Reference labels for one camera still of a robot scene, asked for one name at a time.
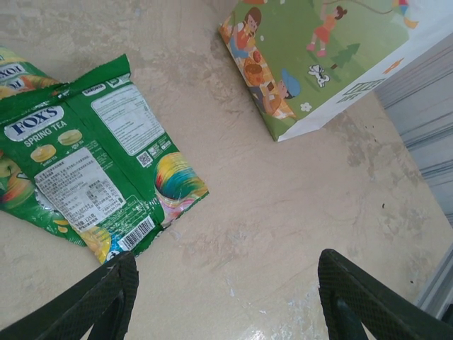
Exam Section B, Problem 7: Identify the aluminium side rail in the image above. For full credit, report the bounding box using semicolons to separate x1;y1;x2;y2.
413;243;453;324

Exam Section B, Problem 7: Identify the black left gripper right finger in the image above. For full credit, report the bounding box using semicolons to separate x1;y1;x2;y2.
317;248;453;340

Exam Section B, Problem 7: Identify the green Fox's spring tea bag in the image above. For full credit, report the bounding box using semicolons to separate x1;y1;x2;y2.
0;53;210;266

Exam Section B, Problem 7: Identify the green Fox's candy bag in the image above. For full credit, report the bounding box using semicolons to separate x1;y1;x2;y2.
0;45;63;102

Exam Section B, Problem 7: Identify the illustrated green white paper bag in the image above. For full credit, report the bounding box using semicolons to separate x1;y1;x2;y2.
218;0;453;142

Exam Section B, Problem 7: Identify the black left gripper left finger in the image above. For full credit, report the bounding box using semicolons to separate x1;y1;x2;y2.
0;251;139;340

